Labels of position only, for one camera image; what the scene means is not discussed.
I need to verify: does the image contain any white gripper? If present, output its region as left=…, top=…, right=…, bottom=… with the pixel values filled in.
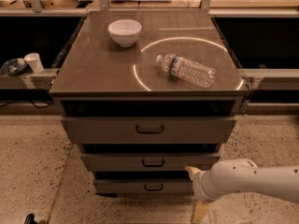
left=185, top=166, right=218, bottom=224

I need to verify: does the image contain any grey drawer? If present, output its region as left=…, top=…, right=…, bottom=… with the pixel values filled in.
left=81, top=153, right=220, bottom=172
left=93, top=179, right=192, bottom=194
left=62, top=117, right=235, bottom=144

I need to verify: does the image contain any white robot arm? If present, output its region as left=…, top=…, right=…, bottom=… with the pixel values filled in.
left=185, top=159, right=299, bottom=224

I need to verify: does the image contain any grey drawer cabinet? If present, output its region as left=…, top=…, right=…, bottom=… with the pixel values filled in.
left=50, top=9, right=248, bottom=181

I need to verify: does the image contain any clear plastic water bottle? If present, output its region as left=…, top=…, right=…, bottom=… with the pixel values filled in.
left=156, top=54, right=217, bottom=89

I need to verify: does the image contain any black object at floor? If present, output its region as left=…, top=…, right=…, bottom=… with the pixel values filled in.
left=24, top=214, right=46, bottom=224

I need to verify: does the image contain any white ceramic bowl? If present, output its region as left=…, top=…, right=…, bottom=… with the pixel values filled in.
left=108, top=20, right=142, bottom=48

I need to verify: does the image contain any white paper cup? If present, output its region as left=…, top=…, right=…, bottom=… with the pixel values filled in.
left=24, top=52, right=44, bottom=73

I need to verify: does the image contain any dark round dish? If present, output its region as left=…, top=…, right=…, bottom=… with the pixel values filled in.
left=1, top=58, right=28, bottom=77

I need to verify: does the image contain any black floor cable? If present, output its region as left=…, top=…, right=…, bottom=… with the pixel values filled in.
left=0, top=98, right=56, bottom=110

